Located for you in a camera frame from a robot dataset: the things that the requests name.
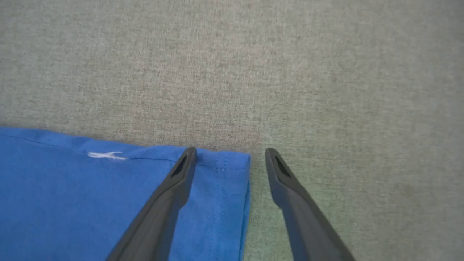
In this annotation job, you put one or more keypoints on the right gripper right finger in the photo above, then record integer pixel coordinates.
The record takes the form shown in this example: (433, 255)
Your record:
(304, 224)

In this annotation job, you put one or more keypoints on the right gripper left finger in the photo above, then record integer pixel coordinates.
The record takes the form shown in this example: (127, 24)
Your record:
(159, 217)

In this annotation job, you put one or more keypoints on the blue and white shirt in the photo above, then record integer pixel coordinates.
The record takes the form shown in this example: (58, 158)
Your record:
(72, 203)

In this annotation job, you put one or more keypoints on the grey fabric sofa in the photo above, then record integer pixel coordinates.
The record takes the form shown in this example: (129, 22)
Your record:
(253, 72)

